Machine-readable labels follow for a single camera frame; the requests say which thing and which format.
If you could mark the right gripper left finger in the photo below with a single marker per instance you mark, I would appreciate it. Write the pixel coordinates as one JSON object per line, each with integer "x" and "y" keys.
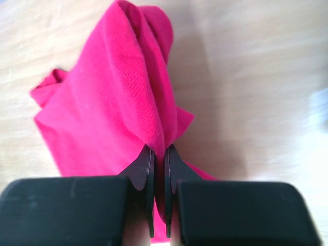
{"x": 98, "y": 210}

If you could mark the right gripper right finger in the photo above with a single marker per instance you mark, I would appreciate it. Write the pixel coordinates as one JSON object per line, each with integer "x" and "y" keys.
{"x": 207, "y": 212}

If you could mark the red t shirt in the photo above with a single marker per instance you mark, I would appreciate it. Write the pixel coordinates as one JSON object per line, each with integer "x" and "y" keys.
{"x": 96, "y": 118}

